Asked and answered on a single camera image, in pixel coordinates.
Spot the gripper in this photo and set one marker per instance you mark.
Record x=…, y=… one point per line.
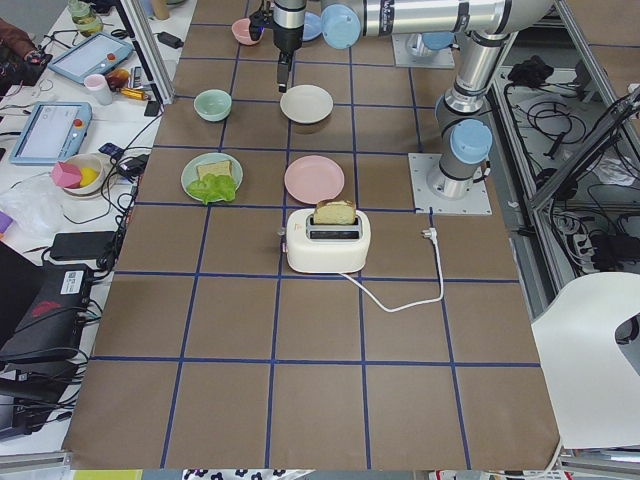
x=287, y=39

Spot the blue plate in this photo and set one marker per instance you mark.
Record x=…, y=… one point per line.
x=312, y=27

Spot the pink plate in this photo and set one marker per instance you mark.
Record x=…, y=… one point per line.
x=314, y=178

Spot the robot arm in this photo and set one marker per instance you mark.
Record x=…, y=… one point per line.
x=490, y=26

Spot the cream plate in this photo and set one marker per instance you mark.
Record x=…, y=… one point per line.
x=306, y=104

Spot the pink bowl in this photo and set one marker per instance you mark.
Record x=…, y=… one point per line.
x=241, y=32

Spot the green bowl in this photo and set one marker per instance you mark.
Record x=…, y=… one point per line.
x=213, y=105

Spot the bread slice on plate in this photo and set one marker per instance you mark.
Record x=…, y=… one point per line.
x=221, y=168

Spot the black phone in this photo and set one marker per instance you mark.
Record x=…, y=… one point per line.
x=152, y=109

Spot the lettuce leaf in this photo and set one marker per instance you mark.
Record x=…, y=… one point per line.
x=212, y=188

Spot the green plate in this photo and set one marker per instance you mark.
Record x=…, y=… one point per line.
x=189, y=173

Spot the bread slice in toaster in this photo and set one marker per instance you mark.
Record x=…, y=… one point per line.
x=334, y=212

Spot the toy mango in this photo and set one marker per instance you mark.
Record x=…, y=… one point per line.
x=117, y=79

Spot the upper teach pendant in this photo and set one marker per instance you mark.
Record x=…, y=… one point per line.
x=97, y=54

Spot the teach pendant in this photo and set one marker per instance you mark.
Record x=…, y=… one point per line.
x=54, y=132
x=97, y=54

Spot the white toaster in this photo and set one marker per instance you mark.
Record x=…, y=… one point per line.
x=326, y=249

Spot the pink cup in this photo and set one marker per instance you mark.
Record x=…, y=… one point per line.
x=98, y=87

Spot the beige bowl with toys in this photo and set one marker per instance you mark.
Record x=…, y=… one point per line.
x=81, y=175

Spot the lower teach pendant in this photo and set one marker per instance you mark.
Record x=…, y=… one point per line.
x=54, y=132

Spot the black power adapter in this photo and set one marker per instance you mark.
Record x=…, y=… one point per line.
x=81, y=245

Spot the white curved board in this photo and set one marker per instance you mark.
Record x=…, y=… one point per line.
x=593, y=388

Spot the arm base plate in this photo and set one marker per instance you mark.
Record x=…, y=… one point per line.
x=435, y=193
x=424, y=50

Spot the aluminium frame post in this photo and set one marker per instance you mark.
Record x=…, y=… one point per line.
x=137, y=26

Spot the yellow handled tool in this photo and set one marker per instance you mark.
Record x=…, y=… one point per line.
x=136, y=94

